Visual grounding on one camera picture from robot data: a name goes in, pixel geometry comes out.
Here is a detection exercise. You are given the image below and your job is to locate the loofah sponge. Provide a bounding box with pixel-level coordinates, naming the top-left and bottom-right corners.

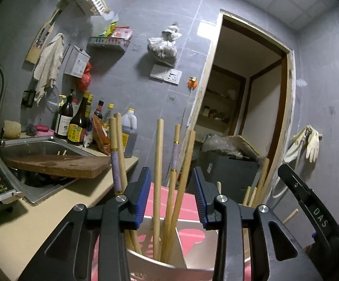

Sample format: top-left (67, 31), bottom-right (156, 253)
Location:
top-left (2, 120), bottom-right (22, 139)

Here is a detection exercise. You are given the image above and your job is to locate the pink checkered tablecloth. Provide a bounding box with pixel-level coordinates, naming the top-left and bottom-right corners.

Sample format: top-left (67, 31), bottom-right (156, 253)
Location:
top-left (92, 181), bottom-right (253, 281)

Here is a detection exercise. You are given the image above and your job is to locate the crumpled clear plastic sheet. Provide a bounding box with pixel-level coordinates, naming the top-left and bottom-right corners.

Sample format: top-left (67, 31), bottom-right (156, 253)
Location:
top-left (201, 134), bottom-right (247, 159)

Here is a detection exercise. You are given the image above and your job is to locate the cream rubber glove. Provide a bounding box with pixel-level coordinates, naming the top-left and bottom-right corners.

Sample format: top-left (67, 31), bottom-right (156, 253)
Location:
top-left (283, 125), bottom-right (309, 164)
top-left (305, 126), bottom-right (321, 163)

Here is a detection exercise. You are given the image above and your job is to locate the white plastic utensil basket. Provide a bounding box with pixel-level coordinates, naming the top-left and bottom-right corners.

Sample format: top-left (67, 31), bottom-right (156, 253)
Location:
top-left (124, 215), bottom-right (252, 281)

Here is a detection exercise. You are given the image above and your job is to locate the yellow cap clear bottle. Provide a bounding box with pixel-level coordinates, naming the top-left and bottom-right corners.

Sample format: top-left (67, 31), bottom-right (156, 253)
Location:
top-left (103, 103), bottom-right (115, 125)

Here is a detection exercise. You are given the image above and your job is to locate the yellow edged cushion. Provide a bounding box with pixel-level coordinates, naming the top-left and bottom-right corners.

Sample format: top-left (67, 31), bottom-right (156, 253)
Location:
top-left (232, 135), bottom-right (261, 162)

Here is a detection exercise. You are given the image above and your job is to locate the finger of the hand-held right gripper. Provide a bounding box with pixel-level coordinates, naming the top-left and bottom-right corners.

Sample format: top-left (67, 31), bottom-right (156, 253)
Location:
top-left (277, 164), bottom-right (307, 201)

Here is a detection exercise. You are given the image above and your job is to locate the wooden door frame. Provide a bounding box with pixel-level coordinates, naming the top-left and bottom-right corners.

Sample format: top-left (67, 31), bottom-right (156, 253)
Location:
top-left (185, 9), bottom-right (296, 188)

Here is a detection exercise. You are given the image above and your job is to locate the black wall holder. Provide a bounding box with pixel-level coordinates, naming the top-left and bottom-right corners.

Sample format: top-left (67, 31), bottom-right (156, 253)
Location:
top-left (21, 89), bottom-right (37, 108)

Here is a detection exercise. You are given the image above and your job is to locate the wooden cutting board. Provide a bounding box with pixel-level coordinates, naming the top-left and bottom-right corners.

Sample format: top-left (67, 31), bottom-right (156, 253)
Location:
top-left (4, 155), bottom-right (112, 180)

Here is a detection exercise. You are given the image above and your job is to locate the wooden knife holder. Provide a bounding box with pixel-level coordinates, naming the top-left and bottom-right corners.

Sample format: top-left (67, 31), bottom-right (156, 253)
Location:
top-left (25, 7), bottom-right (62, 65)

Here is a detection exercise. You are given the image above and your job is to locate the white dish rag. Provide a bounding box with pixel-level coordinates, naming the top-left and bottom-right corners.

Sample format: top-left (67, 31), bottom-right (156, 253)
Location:
top-left (33, 33), bottom-right (65, 108)

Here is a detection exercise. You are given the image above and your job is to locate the grey wall shelf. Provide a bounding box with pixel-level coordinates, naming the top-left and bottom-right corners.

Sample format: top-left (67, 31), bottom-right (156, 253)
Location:
top-left (87, 37), bottom-right (129, 54)

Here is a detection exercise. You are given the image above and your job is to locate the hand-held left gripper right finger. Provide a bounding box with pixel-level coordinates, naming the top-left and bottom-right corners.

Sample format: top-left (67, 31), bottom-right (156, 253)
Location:
top-left (193, 167), bottom-right (324, 281)

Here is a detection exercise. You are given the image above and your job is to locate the red plastic bag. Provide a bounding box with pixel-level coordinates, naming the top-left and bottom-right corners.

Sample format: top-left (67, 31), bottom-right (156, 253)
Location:
top-left (77, 61), bottom-right (93, 92)

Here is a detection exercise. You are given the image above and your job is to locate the group of wooden chopsticks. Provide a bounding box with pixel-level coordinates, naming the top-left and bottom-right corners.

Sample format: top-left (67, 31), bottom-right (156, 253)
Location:
top-left (109, 112), bottom-right (299, 262)

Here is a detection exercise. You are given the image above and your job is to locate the clear hanging plastic bag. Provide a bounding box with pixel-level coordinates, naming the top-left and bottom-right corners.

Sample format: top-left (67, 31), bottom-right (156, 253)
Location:
top-left (147, 23), bottom-right (183, 67)

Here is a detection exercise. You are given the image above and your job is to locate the dark soy sauce bottle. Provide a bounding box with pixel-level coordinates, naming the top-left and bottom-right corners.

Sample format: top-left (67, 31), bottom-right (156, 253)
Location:
top-left (67, 91), bottom-right (90, 146)

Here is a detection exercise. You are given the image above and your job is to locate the white metal wall box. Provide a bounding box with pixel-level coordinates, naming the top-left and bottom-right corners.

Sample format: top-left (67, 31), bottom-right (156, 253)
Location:
top-left (63, 45), bottom-right (91, 78)

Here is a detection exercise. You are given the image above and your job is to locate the wire mesh strainer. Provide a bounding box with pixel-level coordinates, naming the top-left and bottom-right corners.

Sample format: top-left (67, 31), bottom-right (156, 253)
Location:
top-left (45, 84), bottom-right (62, 113)

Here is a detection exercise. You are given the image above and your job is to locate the white wall socket panel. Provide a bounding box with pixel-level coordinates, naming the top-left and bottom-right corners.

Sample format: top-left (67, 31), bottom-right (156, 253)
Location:
top-left (149, 64), bottom-right (183, 86)

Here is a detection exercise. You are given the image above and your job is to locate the pink soap dish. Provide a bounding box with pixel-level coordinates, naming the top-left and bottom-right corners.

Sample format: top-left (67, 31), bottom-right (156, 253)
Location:
top-left (34, 124), bottom-right (55, 137)

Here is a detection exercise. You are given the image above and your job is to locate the dark pump bottle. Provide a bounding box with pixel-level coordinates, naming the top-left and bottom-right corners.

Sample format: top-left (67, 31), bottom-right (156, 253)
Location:
top-left (54, 89), bottom-right (74, 140)

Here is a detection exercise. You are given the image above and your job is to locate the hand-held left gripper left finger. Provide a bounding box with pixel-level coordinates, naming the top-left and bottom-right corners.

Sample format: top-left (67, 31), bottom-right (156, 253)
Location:
top-left (17, 166), bottom-right (152, 281)

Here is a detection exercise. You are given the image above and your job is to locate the stainless steel sink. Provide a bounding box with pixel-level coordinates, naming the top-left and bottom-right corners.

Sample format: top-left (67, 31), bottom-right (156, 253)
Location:
top-left (0, 136), bottom-right (100, 206)

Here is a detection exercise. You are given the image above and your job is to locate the wooden storage shelf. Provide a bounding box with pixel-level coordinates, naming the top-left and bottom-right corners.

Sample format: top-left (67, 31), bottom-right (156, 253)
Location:
top-left (197, 73), bottom-right (246, 133)

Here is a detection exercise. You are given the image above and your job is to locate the plastic oil jug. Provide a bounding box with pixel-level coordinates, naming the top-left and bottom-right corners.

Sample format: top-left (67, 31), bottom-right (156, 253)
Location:
top-left (120, 108), bottom-right (139, 158)

